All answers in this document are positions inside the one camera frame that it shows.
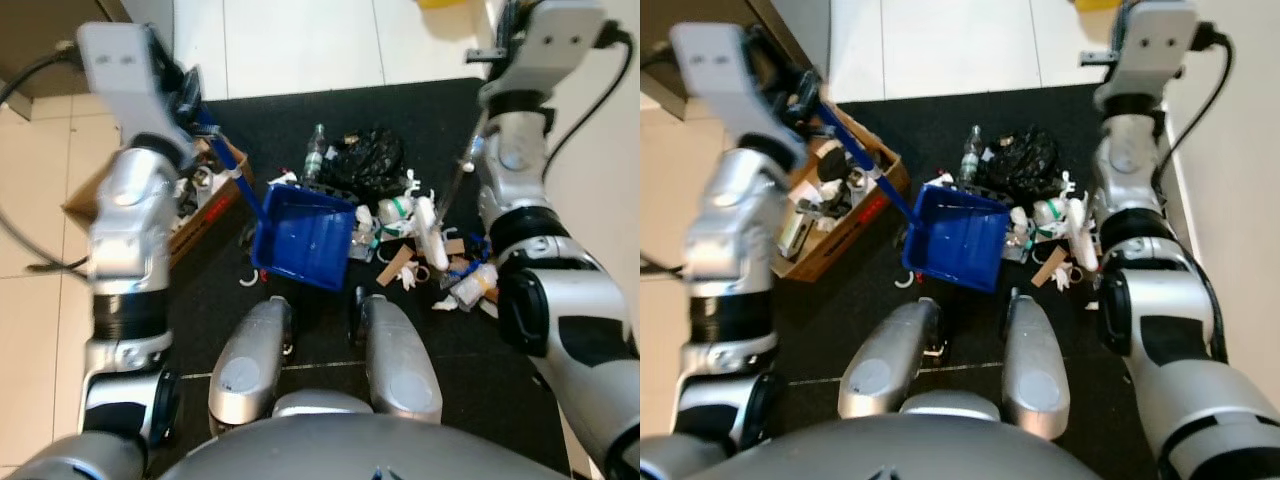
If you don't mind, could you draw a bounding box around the black floor mat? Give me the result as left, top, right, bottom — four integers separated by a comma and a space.
770, 84, 1166, 480
148, 77, 573, 480

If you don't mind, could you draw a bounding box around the black plastic rubbish bag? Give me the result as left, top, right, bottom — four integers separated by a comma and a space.
320, 127, 407, 203
975, 125, 1064, 203

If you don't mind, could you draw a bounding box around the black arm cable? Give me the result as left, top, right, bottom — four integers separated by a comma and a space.
0, 42, 93, 277
543, 26, 637, 183
1150, 22, 1233, 193

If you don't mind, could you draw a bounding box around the silver left robot foot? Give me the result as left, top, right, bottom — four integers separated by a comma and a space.
207, 296, 294, 437
837, 296, 944, 420

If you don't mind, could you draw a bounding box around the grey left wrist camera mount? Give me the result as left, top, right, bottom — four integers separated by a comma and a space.
77, 22, 197, 163
669, 22, 807, 169

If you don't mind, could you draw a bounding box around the clear plastic bottle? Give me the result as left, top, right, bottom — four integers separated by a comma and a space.
961, 124, 987, 183
304, 123, 330, 183

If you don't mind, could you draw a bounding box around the silver right robot foot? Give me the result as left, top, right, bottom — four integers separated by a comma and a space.
357, 294, 445, 425
1002, 292, 1072, 442

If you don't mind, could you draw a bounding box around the grey robot torso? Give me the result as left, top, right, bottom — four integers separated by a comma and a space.
150, 390, 563, 480
640, 390, 1103, 480

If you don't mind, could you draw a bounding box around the brown cardboard box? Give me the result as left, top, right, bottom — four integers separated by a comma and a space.
768, 100, 912, 284
62, 135, 257, 273

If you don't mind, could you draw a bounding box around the thin silver broom handle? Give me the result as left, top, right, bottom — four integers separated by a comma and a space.
435, 108, 491, 239

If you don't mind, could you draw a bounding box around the silver robot foot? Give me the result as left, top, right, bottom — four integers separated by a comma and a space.
1002, 292, 1072, 442
837, 296, 944, 420
357, 294, 445, 425
207, 296, 294, 437

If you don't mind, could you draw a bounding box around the white cup with green band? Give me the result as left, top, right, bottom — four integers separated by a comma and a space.
378, 195, 417, 243
1033, 196, 1067, 243

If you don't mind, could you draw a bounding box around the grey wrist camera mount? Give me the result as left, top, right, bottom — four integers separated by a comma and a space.
77, 22, 197, 163
669, 22, 807, 169
1095, 0, 1201, 109
480, 0, 612, 107

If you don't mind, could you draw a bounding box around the blue plastic dustpan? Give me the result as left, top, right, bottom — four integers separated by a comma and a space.
812, 98, 1012, 294
194, 106, 359, 293

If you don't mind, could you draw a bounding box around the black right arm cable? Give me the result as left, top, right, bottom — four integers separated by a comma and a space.
1150, 22, 1233, 193
543, 26, 637, 183

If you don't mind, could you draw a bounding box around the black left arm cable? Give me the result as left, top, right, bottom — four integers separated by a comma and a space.
0, 42, 93, 277

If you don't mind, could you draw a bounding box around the brown cardboard scrap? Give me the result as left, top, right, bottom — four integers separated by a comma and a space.
375, 244, 417, 292
1029, 245, 1070, 292

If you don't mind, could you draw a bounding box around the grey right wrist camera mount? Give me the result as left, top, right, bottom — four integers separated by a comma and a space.
480, 0, 612, 107
1095, 0, 1201, 109

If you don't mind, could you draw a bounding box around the dark brown cabinet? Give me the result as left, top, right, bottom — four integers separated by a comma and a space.
0, 0, 133, 98
640, 0, 833, 123

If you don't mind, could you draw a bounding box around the white plastic bottle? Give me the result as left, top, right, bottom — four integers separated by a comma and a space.
414, 194, 442, 271
1064, 196, 1093, 273

